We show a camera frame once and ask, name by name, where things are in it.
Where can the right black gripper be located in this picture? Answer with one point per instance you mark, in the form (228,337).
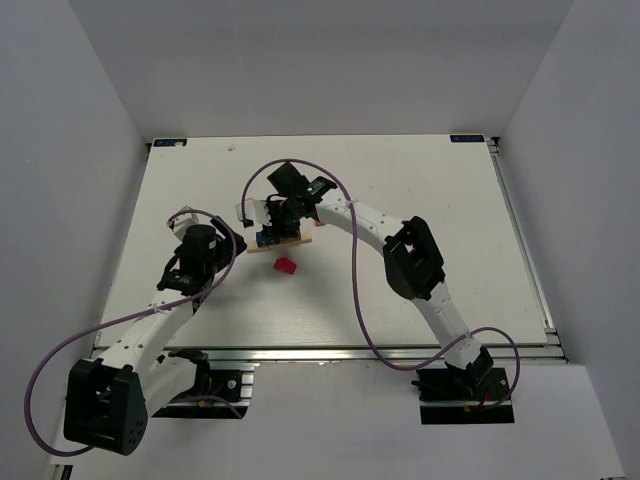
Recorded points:
(282,226)

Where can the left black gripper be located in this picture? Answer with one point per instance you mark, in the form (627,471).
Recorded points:
(226,239)

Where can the natural wood block hotel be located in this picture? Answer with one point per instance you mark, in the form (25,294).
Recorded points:
(303,238)

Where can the small natural wood block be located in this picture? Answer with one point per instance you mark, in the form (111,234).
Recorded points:
(254,247)

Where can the blue wood block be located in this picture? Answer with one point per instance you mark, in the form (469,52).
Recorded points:
(263,240)

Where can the red roof block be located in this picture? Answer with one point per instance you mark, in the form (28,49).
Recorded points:
(285,265)

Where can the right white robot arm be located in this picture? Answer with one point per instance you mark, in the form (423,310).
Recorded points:
(413,264)

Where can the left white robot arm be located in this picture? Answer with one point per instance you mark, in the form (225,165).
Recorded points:
(110,399)

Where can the left blue table label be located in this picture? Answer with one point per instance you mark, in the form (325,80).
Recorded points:
(169,143)

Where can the blue table label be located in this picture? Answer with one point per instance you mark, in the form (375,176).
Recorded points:
(467,138)
(169,143)

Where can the right blue table label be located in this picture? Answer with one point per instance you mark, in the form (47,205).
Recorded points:
(467,138)

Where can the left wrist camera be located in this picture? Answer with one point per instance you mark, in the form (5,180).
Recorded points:
(181,221)

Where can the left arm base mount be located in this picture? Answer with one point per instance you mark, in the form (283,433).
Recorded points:
(185,384)

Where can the aluminium table rail front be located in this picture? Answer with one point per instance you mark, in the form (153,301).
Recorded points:
(548,353)

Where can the aluminium table rail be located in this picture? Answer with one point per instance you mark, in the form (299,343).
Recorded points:
(530,267)
(548,353)

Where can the aluminium table rail right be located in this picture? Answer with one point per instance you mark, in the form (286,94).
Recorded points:
(530,267)

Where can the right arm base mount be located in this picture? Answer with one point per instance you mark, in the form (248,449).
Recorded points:
(443,403)

